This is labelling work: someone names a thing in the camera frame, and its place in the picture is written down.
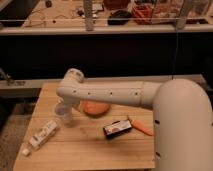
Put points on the wooden board table top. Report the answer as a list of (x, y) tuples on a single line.
[(81, 145)]

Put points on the orange ceramic bowl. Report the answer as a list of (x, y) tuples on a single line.
[(95, 108)]

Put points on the metal clamp at left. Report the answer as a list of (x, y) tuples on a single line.
[(9, 80)]

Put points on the translucent plastic cup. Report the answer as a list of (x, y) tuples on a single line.
[(63, 112)]

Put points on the black object on shelf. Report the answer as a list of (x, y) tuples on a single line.
[(119, 17)]

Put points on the metal vertical post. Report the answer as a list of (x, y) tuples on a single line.
[(87, 4)]

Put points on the orange carrot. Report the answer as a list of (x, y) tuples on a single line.
[(138, 125)]

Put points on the black rectangular box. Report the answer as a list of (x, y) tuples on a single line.
[(116, 128)]

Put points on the orange crate on shelf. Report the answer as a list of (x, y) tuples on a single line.
[(142, 14)]

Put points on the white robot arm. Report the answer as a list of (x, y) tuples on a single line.
[(182, 116)]

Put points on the white tube bottle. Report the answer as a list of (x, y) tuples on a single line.
[(40, 138)]

